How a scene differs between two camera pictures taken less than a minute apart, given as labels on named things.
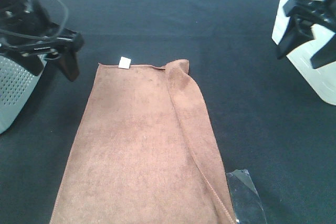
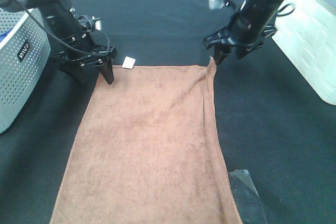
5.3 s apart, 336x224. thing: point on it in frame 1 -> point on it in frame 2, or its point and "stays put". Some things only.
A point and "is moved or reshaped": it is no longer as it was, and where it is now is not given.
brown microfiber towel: x=144 y=152 is moved or reshaped
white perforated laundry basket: x=17 y=81 stays put
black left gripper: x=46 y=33 -> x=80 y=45
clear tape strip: x=248 y=206 stays put
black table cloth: x=264 y=114 stays put
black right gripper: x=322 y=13 -> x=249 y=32
